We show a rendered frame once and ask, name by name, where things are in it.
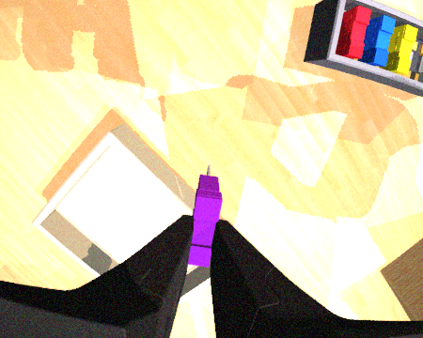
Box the grey fuse block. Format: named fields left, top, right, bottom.
left=305, top=0, right=423, bottom=97

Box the yellow fuse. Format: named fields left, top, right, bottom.
left=380, top=23, right=418, bottom=75

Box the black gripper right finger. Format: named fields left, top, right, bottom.
left=211, top=219, right=423, bottom=338

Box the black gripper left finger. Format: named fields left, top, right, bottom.
left=0, top=214, right=194, bottom=338

